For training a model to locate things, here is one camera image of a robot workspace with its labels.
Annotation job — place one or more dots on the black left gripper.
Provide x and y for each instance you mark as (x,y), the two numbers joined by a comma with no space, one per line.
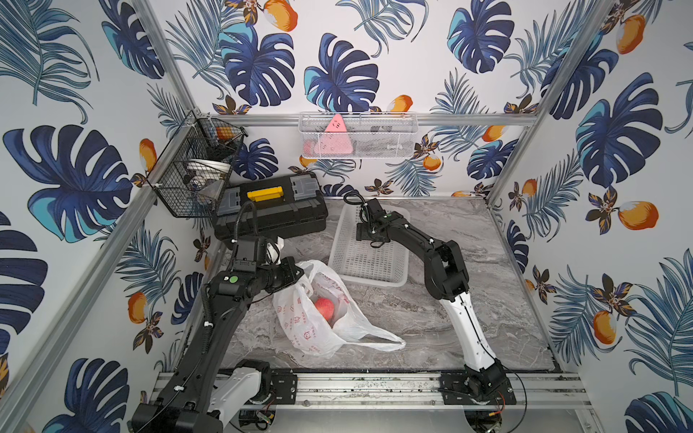
(290,273)

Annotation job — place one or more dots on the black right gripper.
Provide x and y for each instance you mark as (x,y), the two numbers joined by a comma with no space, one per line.
(361,234)

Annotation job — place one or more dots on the white printed plastic bag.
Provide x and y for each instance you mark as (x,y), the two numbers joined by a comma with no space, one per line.
(319,316)

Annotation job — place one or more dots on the pink peach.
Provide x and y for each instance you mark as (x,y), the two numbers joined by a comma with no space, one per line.
(327,309)

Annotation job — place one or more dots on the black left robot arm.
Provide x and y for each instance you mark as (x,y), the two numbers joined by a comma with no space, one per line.
(185,403)

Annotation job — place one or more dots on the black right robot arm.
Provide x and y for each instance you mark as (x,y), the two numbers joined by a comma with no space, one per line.
(446,278)

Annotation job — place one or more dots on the white perforated plastic basket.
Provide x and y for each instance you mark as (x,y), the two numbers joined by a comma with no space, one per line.
(360,262)

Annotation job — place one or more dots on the black yellow toolbox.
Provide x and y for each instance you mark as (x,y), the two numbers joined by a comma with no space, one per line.
(285,206)

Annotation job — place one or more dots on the pink triangle card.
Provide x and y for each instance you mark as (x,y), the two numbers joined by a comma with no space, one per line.
(334,140)

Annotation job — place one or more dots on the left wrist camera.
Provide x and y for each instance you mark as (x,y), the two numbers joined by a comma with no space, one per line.
(250,252)

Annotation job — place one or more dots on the clear wall shelf basket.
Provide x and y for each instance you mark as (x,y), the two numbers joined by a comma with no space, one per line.
(374,135)

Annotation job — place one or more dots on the aluminium linear rail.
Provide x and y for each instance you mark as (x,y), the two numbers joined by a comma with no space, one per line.
(399,390)

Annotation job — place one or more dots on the black wire mesh basket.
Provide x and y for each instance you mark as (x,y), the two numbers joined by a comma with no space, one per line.
(196,166)

